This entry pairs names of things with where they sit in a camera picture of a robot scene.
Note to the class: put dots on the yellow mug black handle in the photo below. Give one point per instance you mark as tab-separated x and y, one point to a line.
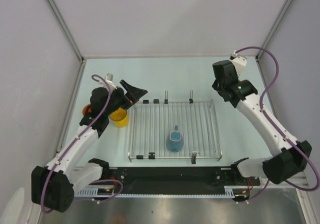
120	118

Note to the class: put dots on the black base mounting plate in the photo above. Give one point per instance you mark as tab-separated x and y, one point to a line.
178	180

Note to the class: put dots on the orange mug black handle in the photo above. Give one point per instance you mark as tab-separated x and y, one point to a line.
86	109

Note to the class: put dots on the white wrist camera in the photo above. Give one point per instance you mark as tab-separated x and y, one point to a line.
239	62
110	80

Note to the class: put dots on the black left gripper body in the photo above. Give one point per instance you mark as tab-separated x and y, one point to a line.
118	100

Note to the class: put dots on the aluminium frame post right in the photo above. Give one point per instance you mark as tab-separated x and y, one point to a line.
276	24

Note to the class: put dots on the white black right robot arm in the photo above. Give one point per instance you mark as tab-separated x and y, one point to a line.
288	154

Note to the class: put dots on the metal wire dish rack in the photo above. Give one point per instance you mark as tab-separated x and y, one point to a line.
150	124

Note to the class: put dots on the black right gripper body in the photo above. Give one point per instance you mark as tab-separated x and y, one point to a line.
217	87

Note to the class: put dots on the blue mug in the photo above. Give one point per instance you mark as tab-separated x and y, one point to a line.
175	141

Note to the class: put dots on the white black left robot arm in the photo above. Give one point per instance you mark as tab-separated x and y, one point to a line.
54	185

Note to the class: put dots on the aluminium frame post left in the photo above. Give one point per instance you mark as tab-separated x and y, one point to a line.
64	28

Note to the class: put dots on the aluminium frame post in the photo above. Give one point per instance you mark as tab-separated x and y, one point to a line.
276	24
64	28

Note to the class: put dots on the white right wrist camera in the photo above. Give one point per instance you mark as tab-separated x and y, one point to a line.
239	62

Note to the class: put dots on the black front rack hook clip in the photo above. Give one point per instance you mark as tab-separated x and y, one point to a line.
193	156

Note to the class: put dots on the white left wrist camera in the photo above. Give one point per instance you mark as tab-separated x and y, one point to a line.
110	80

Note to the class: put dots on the black front rack knob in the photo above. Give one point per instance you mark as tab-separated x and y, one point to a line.
151	156

